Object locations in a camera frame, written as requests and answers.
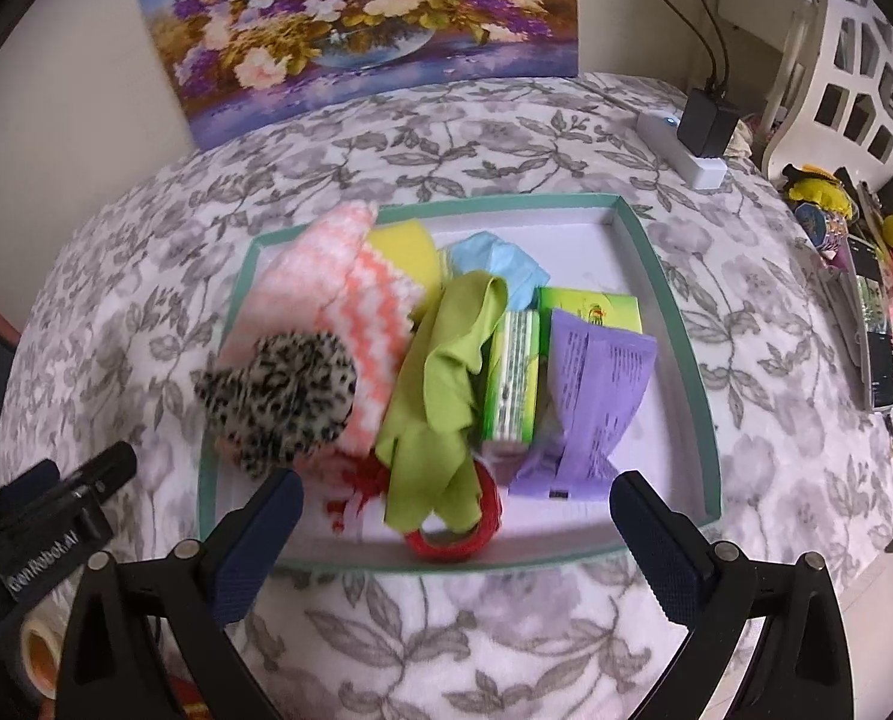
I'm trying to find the patterned round tin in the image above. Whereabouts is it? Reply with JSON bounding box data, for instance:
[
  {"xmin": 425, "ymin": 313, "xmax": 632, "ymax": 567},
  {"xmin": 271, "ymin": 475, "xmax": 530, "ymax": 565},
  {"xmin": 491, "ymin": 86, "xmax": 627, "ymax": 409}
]
[{"xmin": 795, "ymin": 206, "xmax": 849, "ymax": 252}]

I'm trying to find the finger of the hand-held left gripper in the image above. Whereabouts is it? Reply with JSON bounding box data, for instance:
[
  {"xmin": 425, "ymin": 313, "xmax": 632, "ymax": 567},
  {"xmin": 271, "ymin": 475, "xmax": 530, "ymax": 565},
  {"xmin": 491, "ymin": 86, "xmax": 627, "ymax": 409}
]
[
  {"xmin": 0, "ymin": 461, "xmax": 61, "ymax": 511},
  {"xmin": 45, "ymin": 441, "xmax": 139, "ymax": 511}
]

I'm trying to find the purple packet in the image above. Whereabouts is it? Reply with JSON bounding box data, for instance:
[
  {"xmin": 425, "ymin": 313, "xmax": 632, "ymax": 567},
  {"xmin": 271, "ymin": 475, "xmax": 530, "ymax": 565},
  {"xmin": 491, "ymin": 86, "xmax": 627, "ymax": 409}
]
[{"xmin": 507, "ymin": 307, "xmax": 658, "ymax": 502}]

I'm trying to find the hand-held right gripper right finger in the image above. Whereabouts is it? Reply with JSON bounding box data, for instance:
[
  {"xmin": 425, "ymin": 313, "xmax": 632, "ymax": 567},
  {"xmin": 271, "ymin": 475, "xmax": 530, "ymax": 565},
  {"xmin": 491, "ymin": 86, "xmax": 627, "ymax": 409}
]
[{"xmin": 609, "ymin": 471, "xmax": 855, "ymax": 720}]

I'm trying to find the white power strip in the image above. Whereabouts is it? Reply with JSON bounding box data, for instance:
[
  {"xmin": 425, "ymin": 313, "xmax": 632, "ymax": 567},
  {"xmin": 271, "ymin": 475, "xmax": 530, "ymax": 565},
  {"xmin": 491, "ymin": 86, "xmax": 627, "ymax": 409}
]
[{"xmin": 636, "ymin": 112, "xmax": 729, "ymax": 190}]

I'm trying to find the small green tissue pack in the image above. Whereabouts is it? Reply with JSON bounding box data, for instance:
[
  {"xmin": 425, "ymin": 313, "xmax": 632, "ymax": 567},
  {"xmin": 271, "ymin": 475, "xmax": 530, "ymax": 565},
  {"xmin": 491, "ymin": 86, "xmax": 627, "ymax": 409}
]
[{"xmin": 537, "ymin": 285, "xmax": 644, "ymax": 338}]

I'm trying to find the red patterned pouch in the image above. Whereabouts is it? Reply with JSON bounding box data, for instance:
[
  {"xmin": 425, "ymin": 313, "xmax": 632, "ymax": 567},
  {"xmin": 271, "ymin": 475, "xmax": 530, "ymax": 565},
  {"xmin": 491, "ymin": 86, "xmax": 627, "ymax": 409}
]
[{"xmin": 169, "ymin": 679, "xmax": 215, "ymax": 720}]

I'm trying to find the white wooden rack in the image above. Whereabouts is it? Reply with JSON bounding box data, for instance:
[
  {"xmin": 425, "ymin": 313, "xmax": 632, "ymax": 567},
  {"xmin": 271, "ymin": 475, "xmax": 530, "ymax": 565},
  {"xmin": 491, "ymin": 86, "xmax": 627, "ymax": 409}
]
[{"xmin": 709, "ymin": 0, "xmax": 826, "ymax": 128}]

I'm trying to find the flower painting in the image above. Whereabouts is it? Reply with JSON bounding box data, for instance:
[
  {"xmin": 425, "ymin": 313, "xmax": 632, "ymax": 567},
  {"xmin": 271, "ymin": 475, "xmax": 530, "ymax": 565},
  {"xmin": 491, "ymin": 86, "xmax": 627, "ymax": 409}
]
[{"xmin": 133, "ymin": 0, "xmax": 581, "ymax": 151}]

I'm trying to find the grey floral blanket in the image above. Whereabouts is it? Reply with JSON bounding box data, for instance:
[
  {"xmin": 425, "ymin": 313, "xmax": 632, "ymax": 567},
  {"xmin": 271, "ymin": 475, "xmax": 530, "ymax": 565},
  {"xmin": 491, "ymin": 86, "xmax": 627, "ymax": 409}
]
[{"xmin": 0, "ymin": 73, "xmax": 893, "ymax": 720}]

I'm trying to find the white cutout chair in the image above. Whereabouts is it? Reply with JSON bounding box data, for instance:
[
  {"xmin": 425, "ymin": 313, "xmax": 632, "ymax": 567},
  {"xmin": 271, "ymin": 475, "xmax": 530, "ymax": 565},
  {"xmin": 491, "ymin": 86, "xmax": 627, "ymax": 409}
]
[{"xmin": 762, "ymin": 0, "xmax": 893, "ymax": 188}]

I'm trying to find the black power adapter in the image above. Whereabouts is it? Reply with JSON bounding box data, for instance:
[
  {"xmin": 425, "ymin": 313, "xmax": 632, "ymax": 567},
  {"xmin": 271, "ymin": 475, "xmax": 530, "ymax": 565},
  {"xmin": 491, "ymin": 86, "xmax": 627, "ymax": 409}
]
[{"xmin": 675, "ymin": 86, "xmax": 744, "ymax": 158}]

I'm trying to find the yellow plush toy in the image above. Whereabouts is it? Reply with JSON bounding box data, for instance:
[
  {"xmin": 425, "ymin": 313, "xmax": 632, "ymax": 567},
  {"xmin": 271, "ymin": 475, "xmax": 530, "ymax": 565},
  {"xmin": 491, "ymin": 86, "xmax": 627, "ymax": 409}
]
[{"xmin": 783, "ymin": 163, "xmax": 856, "ymax": 215}]

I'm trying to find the teal shallow box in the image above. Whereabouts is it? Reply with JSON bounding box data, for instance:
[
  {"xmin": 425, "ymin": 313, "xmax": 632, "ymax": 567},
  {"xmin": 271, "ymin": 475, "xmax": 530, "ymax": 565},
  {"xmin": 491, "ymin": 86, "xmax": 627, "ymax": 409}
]
[{"xmin": 197, "ymin": 193, "xmax": 721, "ymax": 577}]

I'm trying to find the pink white striped cloth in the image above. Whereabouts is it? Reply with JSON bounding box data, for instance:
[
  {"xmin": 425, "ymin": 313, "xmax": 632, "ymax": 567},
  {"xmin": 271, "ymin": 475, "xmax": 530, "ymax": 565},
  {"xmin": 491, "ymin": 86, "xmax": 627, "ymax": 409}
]
[{"xmin": 217, "ymin": 202, "xmax": 425, "ymax": 458}]

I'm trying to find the tape roll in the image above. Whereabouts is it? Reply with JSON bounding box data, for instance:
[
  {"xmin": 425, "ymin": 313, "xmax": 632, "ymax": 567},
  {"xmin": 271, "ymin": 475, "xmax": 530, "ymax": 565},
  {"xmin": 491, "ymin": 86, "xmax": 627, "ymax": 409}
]
[{"xmin": 19, "ymin": 604, "xmax": 68, "ymax": 698}]

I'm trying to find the red hair tie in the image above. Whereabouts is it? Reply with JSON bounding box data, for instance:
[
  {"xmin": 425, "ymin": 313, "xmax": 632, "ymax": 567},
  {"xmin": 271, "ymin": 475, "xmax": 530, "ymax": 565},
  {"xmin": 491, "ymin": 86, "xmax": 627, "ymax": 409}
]
[{"xmin": 326, "ymin": 454, "xmax": 506, "ymax": 563}]

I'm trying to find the long green tissue pack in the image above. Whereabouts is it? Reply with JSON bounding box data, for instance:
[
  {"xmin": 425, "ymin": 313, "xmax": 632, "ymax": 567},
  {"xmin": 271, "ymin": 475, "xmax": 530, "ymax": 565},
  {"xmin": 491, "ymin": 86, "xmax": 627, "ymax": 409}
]
[{"xmin": 480, "ymin": 309, "xmax": 541, "ymax": 443}]

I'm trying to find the yellow sponge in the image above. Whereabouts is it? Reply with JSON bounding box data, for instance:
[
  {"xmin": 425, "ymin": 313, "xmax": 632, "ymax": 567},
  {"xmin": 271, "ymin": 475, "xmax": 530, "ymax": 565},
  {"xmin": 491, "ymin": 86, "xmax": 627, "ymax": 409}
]
[{"xmin": 364, "ymin": 219, "xmax": 443, "ymax": 297}]

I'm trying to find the blue face mask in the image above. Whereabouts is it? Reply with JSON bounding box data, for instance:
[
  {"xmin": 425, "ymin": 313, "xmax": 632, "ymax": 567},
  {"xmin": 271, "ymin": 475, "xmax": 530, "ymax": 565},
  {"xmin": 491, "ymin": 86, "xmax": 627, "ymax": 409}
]
[{"xmin": 446, "ymin": 231, "xmax": 553, "ymax": 312}]

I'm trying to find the green cloth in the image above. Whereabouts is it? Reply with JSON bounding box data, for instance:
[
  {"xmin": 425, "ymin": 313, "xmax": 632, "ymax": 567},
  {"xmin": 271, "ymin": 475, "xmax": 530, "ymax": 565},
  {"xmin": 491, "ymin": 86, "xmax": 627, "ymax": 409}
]
[{"xmin": 373, "ymin": 270, "xmax": 511, "ymax": 537}]

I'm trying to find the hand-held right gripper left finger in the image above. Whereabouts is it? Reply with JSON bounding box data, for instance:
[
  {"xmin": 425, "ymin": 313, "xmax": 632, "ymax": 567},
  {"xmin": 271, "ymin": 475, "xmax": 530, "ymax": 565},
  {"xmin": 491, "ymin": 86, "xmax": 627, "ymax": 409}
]
[{"xmin": 55, "ymin": 467, "xmax": 305, "ymax": 720}]

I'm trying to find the black cable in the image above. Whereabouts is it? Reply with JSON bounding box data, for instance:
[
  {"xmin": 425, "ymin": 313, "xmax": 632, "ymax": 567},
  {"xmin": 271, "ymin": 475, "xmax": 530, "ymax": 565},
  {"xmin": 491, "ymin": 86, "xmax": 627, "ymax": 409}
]
[{"xmin": 625, "ymin": 0, "xmax": 733, "ymax": 95}]

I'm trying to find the leopard print scrunchie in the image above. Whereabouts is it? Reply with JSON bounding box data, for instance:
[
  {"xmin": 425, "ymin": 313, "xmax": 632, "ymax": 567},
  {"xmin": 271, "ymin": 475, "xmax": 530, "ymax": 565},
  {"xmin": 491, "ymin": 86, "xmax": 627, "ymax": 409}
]
[{"xmin": 193, "ymin": 331, "xmax": 359, "ymax": 479}]

